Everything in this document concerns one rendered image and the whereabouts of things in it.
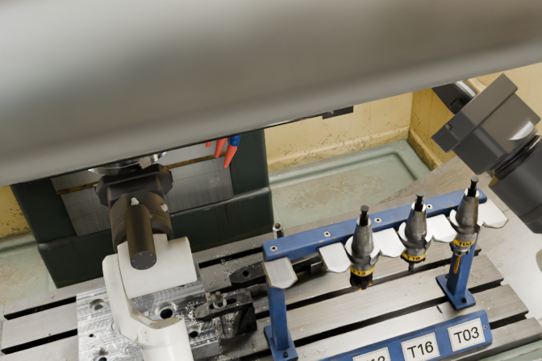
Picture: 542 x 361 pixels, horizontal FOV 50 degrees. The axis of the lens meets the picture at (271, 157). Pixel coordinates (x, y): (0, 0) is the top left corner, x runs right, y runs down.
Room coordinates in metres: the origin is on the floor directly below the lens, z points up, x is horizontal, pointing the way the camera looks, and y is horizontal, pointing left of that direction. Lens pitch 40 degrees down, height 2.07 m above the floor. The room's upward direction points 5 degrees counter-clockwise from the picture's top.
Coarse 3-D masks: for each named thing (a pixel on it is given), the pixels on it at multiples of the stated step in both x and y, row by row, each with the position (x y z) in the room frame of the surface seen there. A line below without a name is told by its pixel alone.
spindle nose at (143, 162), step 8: (128, 160) 0.69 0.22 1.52; (136, 160) 0.70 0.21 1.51; (144, 160) 0.70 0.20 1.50; (152, 160) 0.71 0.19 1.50; (96, 168) 0.70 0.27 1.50; (104, 168) 0.69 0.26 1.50; (112, 168) 0.69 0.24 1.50; (120, 168) 0.69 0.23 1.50; (128, 168) 0.69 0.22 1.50; (136, 168) 0.70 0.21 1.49
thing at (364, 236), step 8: (360, 224) 0.73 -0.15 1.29; (368, 224) 0.73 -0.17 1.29; (360, 232) 0.72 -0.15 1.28; (368, 232) 0.72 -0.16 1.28; (352, 240) 0.73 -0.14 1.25; (360, 240) 0.72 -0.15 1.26; (368, 240) 0.72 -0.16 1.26; (352, 248) 0.73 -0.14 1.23; (360, 248) 0.72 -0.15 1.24; (368, 248) 0.71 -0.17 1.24
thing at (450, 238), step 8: (432, 216) 0.80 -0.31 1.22; (440, 216) 0.80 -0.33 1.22; (432, 224) 0.78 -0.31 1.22; (440, 224) 0.78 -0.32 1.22; (448, 224) 0.78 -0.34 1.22; (432, 232) 0.76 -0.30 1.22; (440, 232) 0.76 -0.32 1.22; (448, 232) 0.76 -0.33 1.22; (456, 232) 0.76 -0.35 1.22; (440, 240) 0.74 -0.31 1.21; (448, 240) 0.74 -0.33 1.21
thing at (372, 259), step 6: (348, 240) 0.75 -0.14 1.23; (348, 246) 0.74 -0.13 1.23; (378, 246) 0.73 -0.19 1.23; (348, 252) 0.72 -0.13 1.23; (354, 252) 0.72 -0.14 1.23; (372, 252) 0.72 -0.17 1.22; (378, 252) 0.72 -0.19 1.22; (354, 258) 0.71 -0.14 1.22; (360, 258) 0.71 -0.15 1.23; (366, 258) 0.71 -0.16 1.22; (372, 258) 0.70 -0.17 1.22; (354, 264) 0.71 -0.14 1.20; (360, 264) 0.71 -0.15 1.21; (372, 264) 0.71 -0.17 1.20
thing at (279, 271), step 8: (264, 264) 0.72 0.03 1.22; (272, 264) 0.72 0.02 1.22; (280, 264) 0.71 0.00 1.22; (288, 264) 0.71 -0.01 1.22; (272, 272) 0.70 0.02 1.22; (280, 272) 0.70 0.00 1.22; (288, 272) 0.69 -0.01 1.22; (272, 280) 0.68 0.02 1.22; (280, 280) 0.68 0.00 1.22; (288, 280) 0.67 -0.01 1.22; (296, 280) 0.68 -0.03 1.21; (280, 288) 0.66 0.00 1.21
